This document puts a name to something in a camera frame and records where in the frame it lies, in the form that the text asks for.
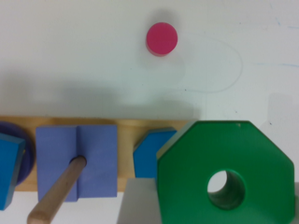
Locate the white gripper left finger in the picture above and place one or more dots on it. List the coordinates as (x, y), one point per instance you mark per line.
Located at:
(140, 204)

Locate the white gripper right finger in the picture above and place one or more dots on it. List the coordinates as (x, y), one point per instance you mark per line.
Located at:
(296, 217)

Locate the green octagonal block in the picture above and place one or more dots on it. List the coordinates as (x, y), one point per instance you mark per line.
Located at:
(224, 172)

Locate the blue octagonal block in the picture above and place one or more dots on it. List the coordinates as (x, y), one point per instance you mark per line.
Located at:
(144, 155)

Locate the lavender square block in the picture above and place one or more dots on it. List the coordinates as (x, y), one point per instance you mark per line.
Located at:
(57, 146)

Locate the dark purple round block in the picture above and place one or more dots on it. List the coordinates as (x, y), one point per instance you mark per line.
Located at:
(29, 155)

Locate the blue trapezoid block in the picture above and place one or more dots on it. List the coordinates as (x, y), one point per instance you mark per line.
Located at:
(11, 151)

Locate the pink cylinder block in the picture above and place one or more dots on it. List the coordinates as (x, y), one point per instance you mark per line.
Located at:
(161, 39)

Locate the wooden peg base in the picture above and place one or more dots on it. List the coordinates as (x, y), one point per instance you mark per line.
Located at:
(130, 131)

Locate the middle wooden peg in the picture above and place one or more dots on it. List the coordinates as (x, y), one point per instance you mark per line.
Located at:
(47, 208)

